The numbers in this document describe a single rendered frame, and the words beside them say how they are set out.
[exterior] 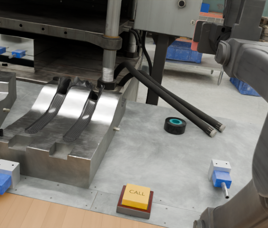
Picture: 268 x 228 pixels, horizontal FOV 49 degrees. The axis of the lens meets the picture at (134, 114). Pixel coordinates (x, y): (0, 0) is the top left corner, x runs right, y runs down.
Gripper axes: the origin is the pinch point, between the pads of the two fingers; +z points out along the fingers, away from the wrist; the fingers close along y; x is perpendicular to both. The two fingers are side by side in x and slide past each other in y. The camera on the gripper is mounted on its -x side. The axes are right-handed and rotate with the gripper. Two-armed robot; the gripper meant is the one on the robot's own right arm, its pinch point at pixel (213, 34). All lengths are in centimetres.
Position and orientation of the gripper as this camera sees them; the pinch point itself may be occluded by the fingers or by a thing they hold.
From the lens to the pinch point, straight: 78.3
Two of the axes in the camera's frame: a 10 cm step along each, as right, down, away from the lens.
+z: 0.2, -4.1, 9.1
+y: -9.9, -1.2, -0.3
